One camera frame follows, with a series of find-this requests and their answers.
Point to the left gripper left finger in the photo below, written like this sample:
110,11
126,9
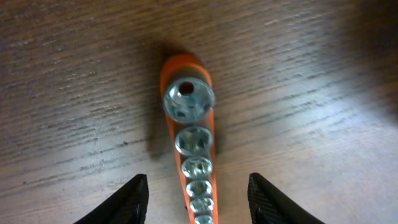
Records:
128,205

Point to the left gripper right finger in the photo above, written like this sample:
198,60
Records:
269,205

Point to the orange socket bit rail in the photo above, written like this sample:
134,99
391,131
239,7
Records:
188,100

